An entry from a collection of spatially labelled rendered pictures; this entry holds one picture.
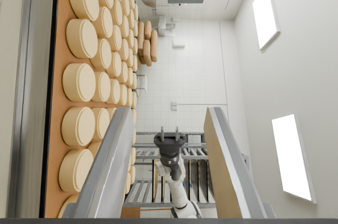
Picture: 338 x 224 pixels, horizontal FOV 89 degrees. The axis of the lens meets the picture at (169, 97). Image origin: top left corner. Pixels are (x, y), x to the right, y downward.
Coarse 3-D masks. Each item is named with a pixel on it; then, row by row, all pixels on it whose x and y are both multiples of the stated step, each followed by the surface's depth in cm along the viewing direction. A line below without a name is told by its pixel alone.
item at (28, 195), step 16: (32, 0) 24; (48, 0) 24; (32, 16) 23; (48, 16) 23; (32, 32) 23; (48, 32) 23; (32, 48) 23; (48, 48) 23; (32, 64) 23; (48, 64) 23; (32, 80) 23; (32, 96) 22; (32, 112) 22; (32, 128) 22; (32, 144) 22; (32, 160) 22; (32, 176) 22; (32, 192) 21; (16, 208) 21; (32, 208) 21
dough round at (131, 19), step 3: (129, 12) 47; (132, 12) 49; (129, 15) 47; (132, 15) 49; (129, 18) 47; (132, 18) 50; (129, 21) 48; (132, 21) 50; (129, 24) 48; (132, 24) 50; (129, 27) 50; (132, 27) 51
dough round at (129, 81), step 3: (129, 69) 47; (129, 72) 46; (132, 72) 50; (129, 75) 46; (132, 75) 50; (129, 78) 46; (132, 78) 50; (126, 81) 46; (129, 81) 46; (132, 81) 50; (126, 84) 47; (129, 84) 47
